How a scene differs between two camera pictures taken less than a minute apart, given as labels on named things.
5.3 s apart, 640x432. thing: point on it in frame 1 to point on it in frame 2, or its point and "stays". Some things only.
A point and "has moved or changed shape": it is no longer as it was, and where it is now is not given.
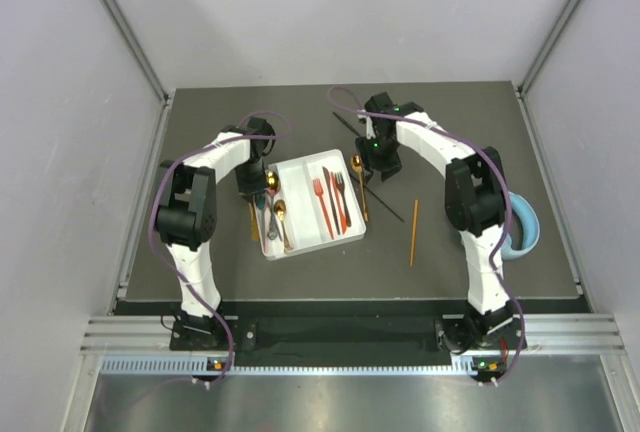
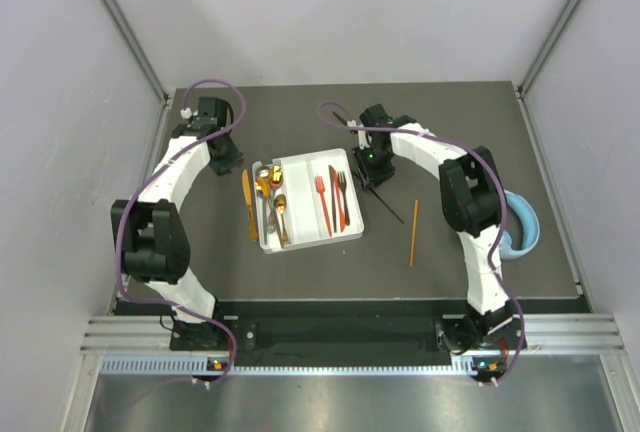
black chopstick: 345,123 stays
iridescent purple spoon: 273,231 has moved or changed shape
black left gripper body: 250,178 to 228,158
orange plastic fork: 318,187 stays
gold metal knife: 254,227 stays
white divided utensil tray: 309,203 stays
